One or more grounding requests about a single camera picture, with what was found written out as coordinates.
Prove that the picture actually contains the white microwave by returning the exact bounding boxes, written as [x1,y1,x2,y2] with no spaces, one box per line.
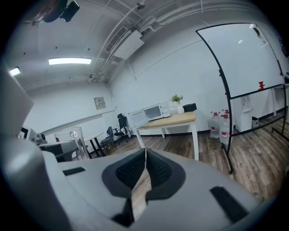
[128,102,172,130]

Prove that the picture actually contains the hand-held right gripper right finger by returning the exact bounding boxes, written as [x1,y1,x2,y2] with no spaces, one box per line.
[131,148,270,231]

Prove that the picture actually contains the white water dispenser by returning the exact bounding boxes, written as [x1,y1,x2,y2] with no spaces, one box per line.
[233,95,253,133]

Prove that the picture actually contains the long ceiling light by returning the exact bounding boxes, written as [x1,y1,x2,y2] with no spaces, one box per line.
[48,58,92,65]

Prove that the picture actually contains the grey wall electrical panel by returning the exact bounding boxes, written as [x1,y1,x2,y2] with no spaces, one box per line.
[93,97,106,111]

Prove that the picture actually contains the white ceiling air conditioner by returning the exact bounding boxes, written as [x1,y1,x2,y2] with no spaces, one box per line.
[104,25,145,60]

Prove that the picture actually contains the clear glass cup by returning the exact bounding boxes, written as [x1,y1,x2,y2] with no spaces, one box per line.
[54,127,90,161]

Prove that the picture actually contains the black head camera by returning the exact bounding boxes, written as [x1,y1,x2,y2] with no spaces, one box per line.
[59,0,80,23]

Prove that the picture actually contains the whiteboard on black stand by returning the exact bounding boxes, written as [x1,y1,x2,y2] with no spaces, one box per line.
[195,23,289,175]

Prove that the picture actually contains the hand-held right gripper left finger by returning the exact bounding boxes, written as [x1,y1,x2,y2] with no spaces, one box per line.
[44,148,148,231]

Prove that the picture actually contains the small ceiling light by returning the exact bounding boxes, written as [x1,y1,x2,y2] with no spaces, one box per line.
[8,66,21,77]

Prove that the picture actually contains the blue chair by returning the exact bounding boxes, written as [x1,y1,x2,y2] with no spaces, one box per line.
[100,126,117,154]

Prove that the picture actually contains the black box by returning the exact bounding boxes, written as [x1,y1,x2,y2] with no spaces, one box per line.
[182,103,197,112]

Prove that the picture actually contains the round white table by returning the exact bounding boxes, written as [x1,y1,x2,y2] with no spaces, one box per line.
[83,132,107,158]

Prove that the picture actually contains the wooden table with white legs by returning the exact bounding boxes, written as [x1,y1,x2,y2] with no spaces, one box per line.
[135,111,200,161]

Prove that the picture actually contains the black office chair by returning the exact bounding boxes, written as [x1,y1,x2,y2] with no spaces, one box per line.
[113,113,130,143]

